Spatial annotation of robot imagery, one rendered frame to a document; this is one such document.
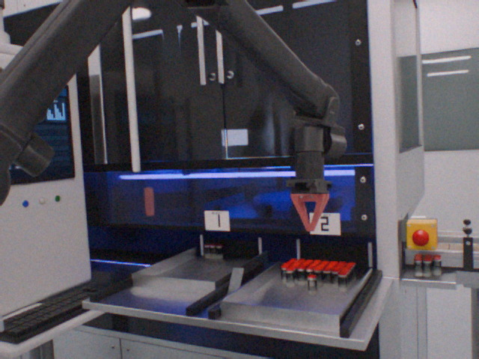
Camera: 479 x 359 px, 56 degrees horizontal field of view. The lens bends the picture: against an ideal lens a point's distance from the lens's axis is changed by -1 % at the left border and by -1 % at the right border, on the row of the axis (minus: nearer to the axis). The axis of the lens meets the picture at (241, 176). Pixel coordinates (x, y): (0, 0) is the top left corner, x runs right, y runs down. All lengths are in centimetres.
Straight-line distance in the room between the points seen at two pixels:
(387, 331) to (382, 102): 61
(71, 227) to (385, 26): 113
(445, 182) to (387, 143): 463
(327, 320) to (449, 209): 501
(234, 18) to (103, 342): 140
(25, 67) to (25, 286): 105
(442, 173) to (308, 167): 499
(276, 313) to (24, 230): 83
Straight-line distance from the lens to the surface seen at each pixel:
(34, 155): 99
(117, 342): 179
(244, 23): 71
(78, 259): 164
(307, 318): 94
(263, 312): 97
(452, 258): 136
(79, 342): 192
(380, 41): 125
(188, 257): 151
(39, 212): 151
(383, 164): 122
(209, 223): 142
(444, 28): 594
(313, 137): 89
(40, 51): 54
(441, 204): 587
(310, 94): 85
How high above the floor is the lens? 125
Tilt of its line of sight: 4 degrees down
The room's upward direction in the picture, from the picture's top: 3 degrees counter-clockwise
